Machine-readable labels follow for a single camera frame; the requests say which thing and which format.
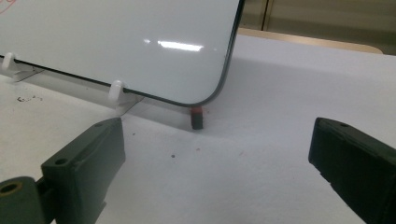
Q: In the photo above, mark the white dry-erase whiteboard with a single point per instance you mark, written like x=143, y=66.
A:
x=118, y=40

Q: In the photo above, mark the white table cover sheet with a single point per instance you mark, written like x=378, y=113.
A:
x=249, y=174

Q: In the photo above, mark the white board stand clip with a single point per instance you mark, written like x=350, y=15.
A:
x=7, y=62
x=116, y=91

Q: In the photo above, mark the wooden table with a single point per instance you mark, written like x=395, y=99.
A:
x=305, y=39

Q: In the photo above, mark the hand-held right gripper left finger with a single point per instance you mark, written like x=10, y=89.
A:
x=81, y=168

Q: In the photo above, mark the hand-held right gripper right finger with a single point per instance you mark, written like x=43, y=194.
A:
x=358, y=168

